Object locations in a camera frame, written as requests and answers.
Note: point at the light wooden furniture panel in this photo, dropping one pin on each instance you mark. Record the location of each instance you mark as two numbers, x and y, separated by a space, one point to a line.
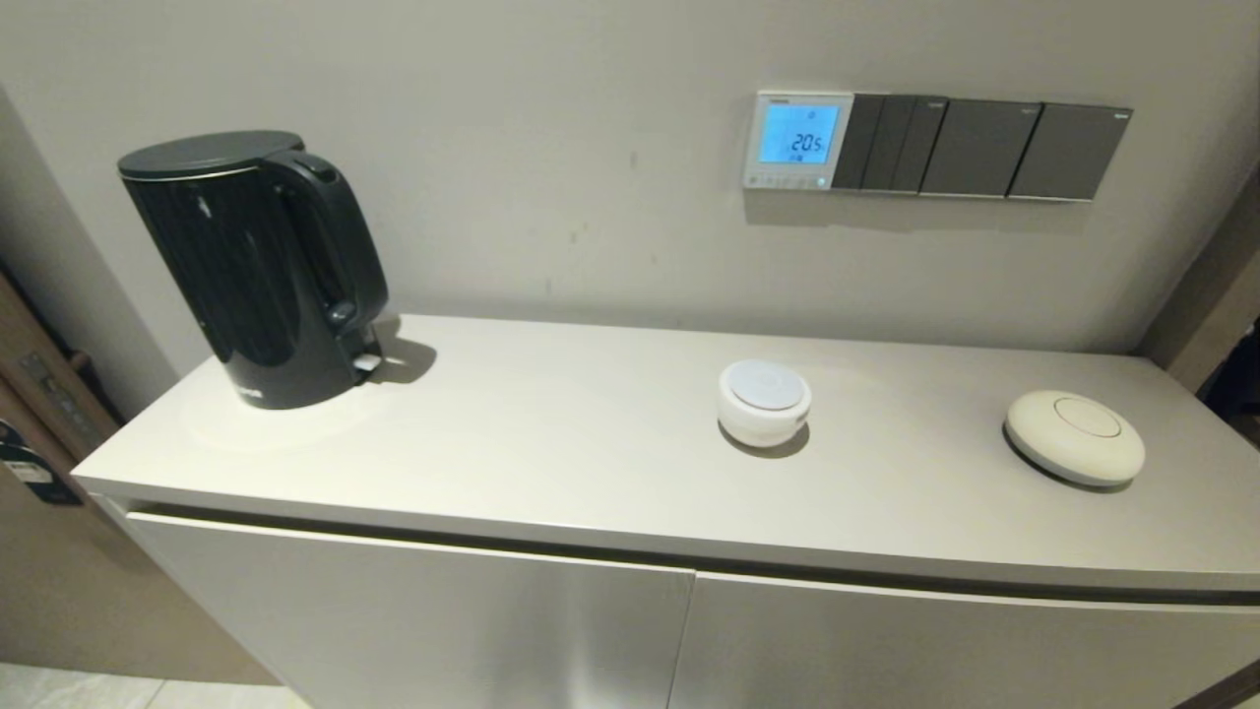
79 591

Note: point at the wide white cabinet door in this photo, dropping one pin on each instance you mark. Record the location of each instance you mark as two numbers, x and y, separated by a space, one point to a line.
413 620

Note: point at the small white round speaker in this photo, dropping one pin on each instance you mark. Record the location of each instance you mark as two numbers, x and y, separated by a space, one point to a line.
763 404

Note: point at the black electric kettle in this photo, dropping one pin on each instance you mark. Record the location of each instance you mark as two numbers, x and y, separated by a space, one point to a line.
246 266

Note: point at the grey single switch panel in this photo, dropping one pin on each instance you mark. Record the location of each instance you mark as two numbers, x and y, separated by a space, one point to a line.
979 148
1068 153

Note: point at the dark blue door tag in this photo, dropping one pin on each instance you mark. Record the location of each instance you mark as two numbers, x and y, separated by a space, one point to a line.
34 478

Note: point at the metal door lock plate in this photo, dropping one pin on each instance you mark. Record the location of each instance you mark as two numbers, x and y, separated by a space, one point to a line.
59 394

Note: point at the cream round disc device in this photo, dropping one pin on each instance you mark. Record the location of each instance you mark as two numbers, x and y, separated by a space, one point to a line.
1073 438

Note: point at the white sideboard cabinet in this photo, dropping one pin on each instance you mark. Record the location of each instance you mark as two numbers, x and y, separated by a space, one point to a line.
551 443

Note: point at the wall thermostat with blue screen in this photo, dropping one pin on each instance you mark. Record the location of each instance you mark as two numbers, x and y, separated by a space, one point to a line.
797 138

